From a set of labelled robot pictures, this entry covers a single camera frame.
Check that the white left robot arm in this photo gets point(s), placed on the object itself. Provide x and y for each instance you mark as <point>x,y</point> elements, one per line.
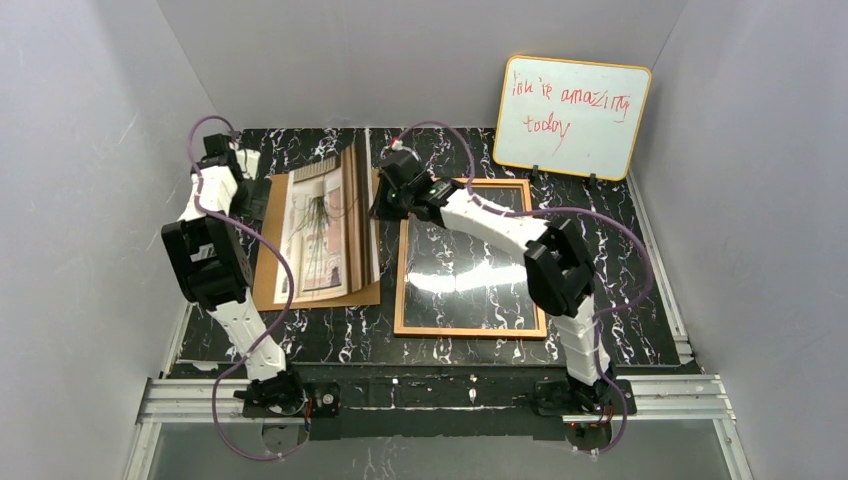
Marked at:
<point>210,264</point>

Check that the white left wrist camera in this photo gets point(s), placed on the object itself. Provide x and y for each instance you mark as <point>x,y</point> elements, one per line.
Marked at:
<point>249,160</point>

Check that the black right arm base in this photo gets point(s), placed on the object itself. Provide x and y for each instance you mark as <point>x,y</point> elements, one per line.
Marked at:
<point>599,402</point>

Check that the orange wooden picture frame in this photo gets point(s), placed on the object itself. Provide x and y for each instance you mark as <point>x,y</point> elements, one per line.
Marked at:
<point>464,330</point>

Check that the printed photo sheet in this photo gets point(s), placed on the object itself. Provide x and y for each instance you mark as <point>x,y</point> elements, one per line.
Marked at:
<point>319,219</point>

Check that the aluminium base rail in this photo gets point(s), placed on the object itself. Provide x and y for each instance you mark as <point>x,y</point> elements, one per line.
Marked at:
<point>495,400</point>

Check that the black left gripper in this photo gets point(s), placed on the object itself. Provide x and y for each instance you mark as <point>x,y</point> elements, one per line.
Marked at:
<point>255,198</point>

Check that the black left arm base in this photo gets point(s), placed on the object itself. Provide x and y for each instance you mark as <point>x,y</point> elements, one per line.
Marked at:
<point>315,400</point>

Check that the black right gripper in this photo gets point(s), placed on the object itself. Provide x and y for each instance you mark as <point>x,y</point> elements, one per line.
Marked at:
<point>384,202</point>

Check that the yellow-framed whiteboard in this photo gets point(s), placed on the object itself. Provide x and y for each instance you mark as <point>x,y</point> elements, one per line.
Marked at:
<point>570,117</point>

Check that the brown frame backing board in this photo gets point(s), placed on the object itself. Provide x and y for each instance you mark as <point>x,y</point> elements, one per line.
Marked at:
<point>265,278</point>

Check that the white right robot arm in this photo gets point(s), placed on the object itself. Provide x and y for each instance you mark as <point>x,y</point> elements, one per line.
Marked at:
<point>560,273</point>

